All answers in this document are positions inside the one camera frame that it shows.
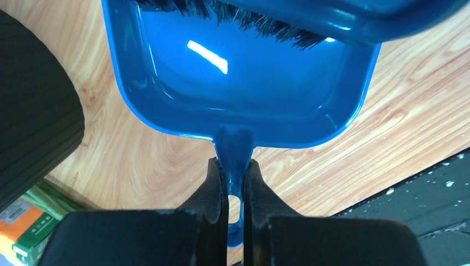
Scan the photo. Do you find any black trash bucket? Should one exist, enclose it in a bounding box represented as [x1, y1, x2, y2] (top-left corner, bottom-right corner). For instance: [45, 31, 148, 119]
[1, 12, 85, 209]

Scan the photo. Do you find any green bean bundle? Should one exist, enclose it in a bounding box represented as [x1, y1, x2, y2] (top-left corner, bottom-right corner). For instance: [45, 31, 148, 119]
[21, 180, 85, 221]

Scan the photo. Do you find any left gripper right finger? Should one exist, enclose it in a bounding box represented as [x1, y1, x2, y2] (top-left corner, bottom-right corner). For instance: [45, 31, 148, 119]
[243, 159, 300, 265]

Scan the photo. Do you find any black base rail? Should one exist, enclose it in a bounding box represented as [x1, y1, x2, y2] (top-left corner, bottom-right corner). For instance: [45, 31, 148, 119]
[336, 149, 469, 265]

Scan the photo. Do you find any blue hand brush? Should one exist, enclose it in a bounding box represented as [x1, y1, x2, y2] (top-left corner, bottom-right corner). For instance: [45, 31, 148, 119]
[139, 0, 467, 49]

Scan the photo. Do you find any blue dustpan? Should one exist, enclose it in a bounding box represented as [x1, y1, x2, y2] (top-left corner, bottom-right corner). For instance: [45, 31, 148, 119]
[101, 0, 382, 248]

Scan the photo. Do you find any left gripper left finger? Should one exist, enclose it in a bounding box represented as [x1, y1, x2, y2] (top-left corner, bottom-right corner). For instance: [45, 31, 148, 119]
[179, 157, 228, 265]

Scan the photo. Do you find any orange juice carton front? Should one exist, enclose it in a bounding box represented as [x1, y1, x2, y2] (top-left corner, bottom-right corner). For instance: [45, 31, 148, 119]
[1, 199, 59, 265]

